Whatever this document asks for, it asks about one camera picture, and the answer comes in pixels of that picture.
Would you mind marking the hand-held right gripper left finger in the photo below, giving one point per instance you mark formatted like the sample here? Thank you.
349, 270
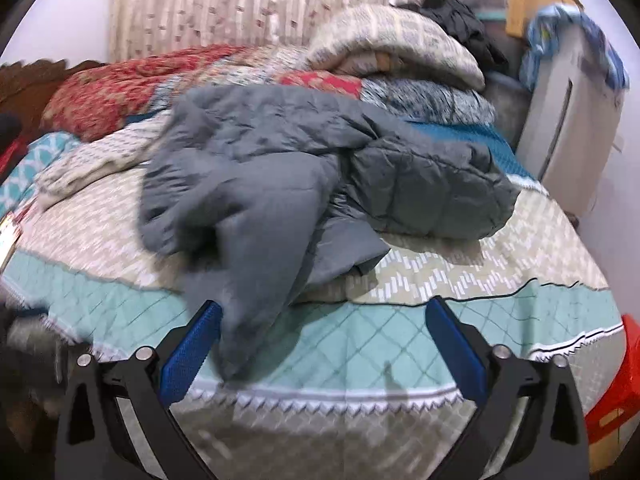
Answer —
192, 355

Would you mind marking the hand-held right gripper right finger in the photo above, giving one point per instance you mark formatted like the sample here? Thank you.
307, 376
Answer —
457, 355

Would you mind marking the grey puffer jacket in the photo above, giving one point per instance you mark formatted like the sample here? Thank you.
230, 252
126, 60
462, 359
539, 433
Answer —
275, 185

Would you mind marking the black clothes pile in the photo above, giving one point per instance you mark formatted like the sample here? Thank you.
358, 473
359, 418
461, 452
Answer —
460, 25

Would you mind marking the beige and teal patterned bedspread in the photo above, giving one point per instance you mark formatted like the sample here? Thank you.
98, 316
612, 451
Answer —
450, 285

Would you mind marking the red plastic stool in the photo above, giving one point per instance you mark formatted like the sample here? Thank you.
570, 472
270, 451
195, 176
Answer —
610, 420

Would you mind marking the cream dotted fleece blanket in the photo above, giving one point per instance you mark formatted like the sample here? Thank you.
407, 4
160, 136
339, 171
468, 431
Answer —
95, 160

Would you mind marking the teal and white patterned cloth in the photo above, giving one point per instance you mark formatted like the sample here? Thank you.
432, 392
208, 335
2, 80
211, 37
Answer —
35, 160

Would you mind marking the white air cooler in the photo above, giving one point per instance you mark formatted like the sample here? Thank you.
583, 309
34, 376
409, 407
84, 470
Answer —
565, 125

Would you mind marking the blue and white patterned quilt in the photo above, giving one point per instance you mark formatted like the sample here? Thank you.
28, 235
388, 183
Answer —
425, 97

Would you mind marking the red floral quilt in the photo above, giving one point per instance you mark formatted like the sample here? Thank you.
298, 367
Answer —
115, 90

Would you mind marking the wooden headboard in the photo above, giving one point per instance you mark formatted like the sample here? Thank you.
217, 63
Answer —
25, 90

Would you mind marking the beige patterned folded quilt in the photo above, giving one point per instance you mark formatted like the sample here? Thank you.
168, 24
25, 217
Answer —
400, 35

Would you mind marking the blue printed cloth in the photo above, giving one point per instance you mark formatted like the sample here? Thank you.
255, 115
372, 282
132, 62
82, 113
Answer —
550, 30

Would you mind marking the beige leaf print curtain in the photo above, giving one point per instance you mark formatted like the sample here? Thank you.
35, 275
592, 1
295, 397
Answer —
225, 5

